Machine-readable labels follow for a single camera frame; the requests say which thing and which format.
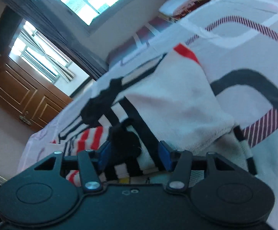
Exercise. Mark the grey curtain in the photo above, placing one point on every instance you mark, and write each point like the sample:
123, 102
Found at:
63, 28

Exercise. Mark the purple striped mattress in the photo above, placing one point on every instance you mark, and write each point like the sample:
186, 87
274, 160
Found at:
139, 39

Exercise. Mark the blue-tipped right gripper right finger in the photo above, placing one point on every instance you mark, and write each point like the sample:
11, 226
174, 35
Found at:
179, 164

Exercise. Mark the pink white patterned bedsheet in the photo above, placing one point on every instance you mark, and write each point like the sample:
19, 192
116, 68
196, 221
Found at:
236, 42

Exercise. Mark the wooden brown door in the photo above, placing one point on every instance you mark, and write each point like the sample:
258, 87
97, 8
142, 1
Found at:
28, 96

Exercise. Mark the striped white red black sweater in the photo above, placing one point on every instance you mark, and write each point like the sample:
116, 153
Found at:
167, 98

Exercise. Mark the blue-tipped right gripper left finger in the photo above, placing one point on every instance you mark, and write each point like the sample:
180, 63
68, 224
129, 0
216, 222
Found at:
91, 164

